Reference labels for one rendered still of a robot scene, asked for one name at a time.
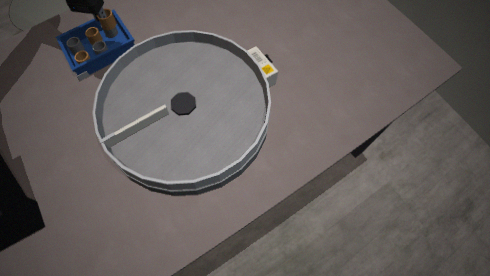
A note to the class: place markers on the bronze bushing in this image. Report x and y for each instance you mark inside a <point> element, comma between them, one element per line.
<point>81,56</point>
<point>107,23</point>
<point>93,36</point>

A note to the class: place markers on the blue crate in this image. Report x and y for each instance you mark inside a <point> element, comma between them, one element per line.
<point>117,46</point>

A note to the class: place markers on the grey metal sleeve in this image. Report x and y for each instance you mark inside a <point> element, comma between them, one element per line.
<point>74,46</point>
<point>99,47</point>
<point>111,33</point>

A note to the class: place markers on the grey round turntable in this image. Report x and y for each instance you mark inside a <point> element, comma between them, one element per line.
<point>217,120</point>

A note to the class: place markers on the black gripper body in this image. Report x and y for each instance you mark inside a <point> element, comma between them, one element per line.
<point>85,6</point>

